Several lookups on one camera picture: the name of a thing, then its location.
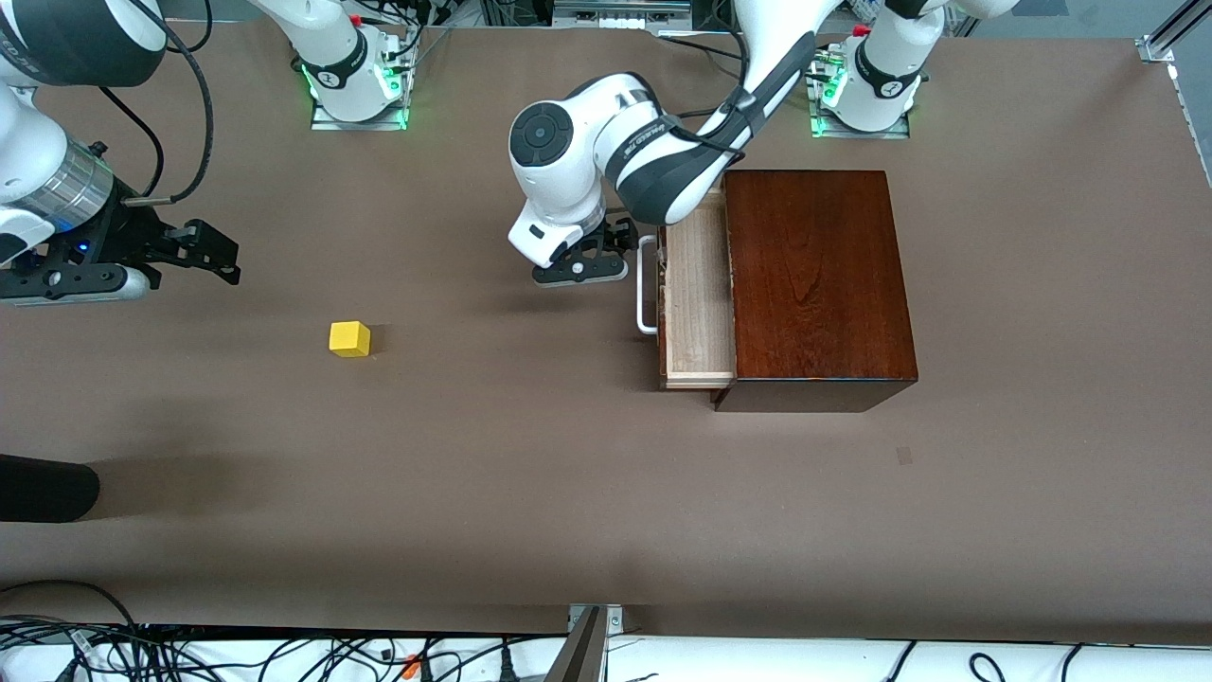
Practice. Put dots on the dark brown wooden cabinet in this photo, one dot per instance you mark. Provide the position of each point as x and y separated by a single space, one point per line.
824 284

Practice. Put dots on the wooden drawer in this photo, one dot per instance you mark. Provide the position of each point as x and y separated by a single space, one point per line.
701 313

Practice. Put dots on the black rounded object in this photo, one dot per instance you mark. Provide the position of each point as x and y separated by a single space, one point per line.
47 488

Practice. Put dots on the aluminium frame profile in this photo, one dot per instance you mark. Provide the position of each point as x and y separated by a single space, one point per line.
1169 38

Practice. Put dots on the white power strip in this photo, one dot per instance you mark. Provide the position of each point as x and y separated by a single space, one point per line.
615 19

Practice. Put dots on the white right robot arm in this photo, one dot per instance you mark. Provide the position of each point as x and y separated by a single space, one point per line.
28 152

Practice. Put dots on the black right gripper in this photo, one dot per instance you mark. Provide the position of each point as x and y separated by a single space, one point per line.
125 231

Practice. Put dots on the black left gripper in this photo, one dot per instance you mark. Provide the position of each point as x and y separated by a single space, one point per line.
617 233

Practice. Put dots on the grey metal post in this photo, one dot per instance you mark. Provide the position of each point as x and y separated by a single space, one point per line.
579 654

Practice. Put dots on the small metal bracket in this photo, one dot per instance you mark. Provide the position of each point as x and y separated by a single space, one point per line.
615 620

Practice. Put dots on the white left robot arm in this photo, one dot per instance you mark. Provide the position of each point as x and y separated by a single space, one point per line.
568 180

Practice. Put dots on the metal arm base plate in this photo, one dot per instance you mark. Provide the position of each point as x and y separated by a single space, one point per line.
895 131
327 123

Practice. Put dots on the yellow block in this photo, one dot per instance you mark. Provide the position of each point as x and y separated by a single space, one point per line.
348 339

